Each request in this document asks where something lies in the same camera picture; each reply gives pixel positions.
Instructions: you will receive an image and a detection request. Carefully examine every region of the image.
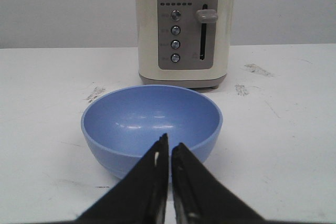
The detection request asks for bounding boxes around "cream and steel toaster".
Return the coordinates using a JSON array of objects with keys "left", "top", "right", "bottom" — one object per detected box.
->
[{"left": 135, "top": 0, "right": 234, "bottom": 88}]

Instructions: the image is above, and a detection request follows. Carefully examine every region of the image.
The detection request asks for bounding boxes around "blue bowl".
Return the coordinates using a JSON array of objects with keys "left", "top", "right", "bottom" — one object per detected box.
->
[{"left": 81, "top": 85, "right": 223, "bottom": 179}]

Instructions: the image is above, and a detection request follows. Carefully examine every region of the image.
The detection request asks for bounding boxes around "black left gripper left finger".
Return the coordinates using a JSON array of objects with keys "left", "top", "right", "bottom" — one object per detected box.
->
[{"left": 76, "top": 133, "right": 169, "bottom": 223}]

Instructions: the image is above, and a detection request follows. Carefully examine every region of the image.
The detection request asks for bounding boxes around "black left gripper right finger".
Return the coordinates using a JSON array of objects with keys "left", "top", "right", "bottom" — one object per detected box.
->
[{"left": 171, "top": 143, "right": 265, "bottom": 223}]

